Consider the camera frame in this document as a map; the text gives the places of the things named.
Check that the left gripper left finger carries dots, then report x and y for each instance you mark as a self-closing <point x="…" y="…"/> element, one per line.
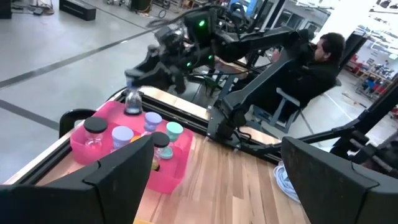
<point x="77" y="202"/>

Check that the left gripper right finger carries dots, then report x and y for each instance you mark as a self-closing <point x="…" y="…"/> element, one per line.
<point x="342" y="199"/>

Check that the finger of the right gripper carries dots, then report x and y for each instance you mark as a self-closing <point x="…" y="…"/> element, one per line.
<point x="149" y="62"/>
<point x="168" y="81"/>

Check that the black-capped blue sand hourglass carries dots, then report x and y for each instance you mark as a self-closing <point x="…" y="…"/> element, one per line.
<point x="133" y="102"/>

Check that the teal hourglass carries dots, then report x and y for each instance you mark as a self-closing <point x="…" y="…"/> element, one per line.
<point x="174" y="129"/>

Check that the black-capped yellow sand hourglass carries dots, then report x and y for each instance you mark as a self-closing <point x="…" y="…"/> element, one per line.
<point x="161" y="139"/>

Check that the orange hourglass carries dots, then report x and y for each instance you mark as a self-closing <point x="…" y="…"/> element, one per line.
<point x="135" y="139"/>

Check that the black-capped red sand hourglass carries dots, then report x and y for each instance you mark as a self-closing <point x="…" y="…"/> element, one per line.
<point x="95" y="124"/>

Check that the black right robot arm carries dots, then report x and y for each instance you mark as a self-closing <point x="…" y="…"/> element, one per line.
<point x="264" y="84"/>

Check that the black chair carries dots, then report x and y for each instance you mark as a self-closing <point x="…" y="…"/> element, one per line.
<point x="66" y="119"/>

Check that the black equipment case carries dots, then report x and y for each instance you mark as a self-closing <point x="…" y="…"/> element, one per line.
<point x="77" y="11"/>

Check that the pink translucent plastic bin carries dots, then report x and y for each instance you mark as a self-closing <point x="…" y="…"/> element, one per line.
<point x="168" y="180"/>

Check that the grey metal chair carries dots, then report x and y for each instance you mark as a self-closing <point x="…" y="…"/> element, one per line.
<point x="283" y="96"/>

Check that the person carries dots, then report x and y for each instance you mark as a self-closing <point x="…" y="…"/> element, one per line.
<point x="314" y="81"/>

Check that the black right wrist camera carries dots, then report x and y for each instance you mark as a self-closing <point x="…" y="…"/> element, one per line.
<point x="202" y="31"/>

